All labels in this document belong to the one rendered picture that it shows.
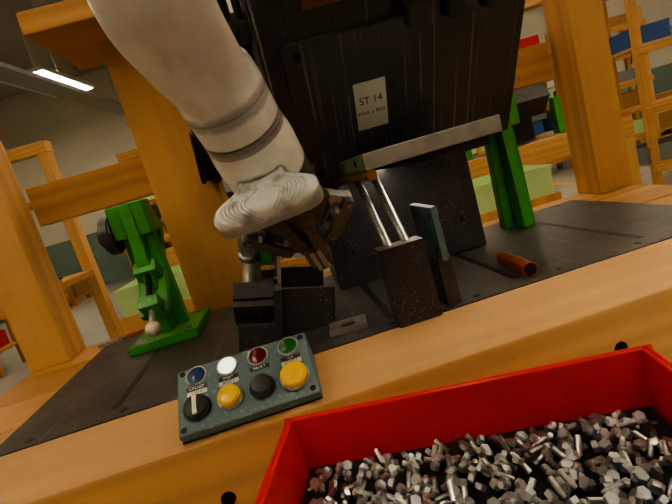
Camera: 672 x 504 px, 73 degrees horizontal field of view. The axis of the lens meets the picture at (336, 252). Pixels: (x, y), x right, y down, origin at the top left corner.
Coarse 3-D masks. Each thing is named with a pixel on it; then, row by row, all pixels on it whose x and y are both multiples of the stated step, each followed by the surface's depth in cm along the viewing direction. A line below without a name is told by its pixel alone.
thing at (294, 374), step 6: (288, 366) 48; (294, 366) 48; (300, 366) 48; (282, 372) 48; (288, 372) 47; (294, 372) 47; (300, 372) 47; (306, 372) 47; (282, 378) 47; (288, 378) 47; (294, 378) 47; (300, 378) 47; (306, 378) 47; (288, 384) 47; (294, 384) 47; (300, 384) 47
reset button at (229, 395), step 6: (228, 384) 48; (222, 390) 47; (228, 390) 47; (234, 390) 47; (222, 396) 47; (228, 396) 46; (234, 396) 46; (240, 396) 47; (222, 402) 46; (228, 402) 46; (234, 402) 46
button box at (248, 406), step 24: (216, 360) 51; (240, 360) 51; (264, 360) 50; (288, 360) 50; (312, 360) 50; (192, 384) 49; (216, 384) 49; (240, 384) 49; (312, 384) 47; (216, 408) 47; (240, 408) 47; (264, 408) 46; (288, 408) 47; (192, 432) 46; (216, 432) 47
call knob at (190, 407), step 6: (192, 396) 47; (198, 396) 47; (204, 396) 47; (186, 402) 47; (192, 402) 47; (198, 402) 47; (204, 402) 47; (186, 408) 46; (192, 408) 46; (198, 408) 46; (204, 408) 46; (186, 414) 46; (192, 414) 46; (198, 414) 46; (204, 414) 46
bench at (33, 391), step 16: (608, 192) 112; (624, 192) 107; (640, 192) 103; (656, 192) 99; (80, 352) 107; (96, 352) 103; (48, 368) 101; (64, 368) 97; (80, 368) 94; (32, 384) 92; (48, 384) 89; (64, 384) 86; (0, 400) 88; (16, 400) 85; (32, 400) 82; (0, 416) 78; (16, 416) 76; (0, 432) 71
